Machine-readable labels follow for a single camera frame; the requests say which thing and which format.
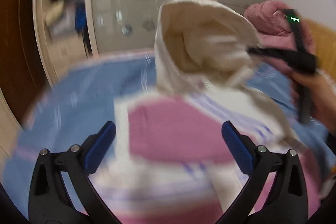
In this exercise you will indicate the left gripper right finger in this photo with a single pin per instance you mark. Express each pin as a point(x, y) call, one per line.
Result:
point(275, 191)

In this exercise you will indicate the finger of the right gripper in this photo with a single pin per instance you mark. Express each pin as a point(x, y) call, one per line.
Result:
point(269, 52)

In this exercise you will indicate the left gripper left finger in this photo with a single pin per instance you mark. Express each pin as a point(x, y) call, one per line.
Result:
point(60, 190)

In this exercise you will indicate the pink and cream hooded jacket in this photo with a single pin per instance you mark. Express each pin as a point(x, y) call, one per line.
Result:
point(170, 163)

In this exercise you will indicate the person's right hand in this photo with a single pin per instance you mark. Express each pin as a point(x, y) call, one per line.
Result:
point(322, 90)

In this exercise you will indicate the rolled pink quilt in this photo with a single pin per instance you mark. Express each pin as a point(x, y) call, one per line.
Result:
point(274, 31)

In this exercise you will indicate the wooden headboard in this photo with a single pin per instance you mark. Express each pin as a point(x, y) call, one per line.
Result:
point(325, 44)

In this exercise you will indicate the blue striped bed sheet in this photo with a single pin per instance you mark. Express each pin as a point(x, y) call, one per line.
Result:
point(84, 100)

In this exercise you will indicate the brown wooden door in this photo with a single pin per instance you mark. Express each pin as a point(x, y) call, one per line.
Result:
point(22, 75)

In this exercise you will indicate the clear plastic storage box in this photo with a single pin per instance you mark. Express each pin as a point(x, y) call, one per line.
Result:
point(64, 26)

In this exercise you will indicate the blue garment in wardrobe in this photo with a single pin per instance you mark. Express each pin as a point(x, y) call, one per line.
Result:
point(80, 17)

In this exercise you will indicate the beige crumpled cloth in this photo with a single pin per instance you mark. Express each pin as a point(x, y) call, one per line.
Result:
point(54, 12)

